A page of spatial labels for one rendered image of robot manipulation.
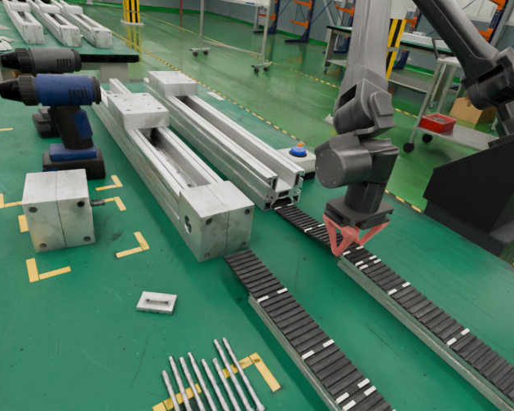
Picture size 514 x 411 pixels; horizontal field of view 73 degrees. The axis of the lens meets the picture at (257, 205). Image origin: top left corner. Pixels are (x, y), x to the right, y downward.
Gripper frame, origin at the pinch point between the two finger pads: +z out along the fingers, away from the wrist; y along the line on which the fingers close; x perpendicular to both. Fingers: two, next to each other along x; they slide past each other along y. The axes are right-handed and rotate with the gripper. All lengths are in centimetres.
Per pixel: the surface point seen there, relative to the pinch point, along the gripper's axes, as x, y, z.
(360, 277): 5.4, 1.5, 2.2
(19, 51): -74, 42, -18
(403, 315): 14.6, 1.9, 1.9
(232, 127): -47.2, -2.3, -5.1
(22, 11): -281, 30, -5
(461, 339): 22.0, -0.1, -0.1
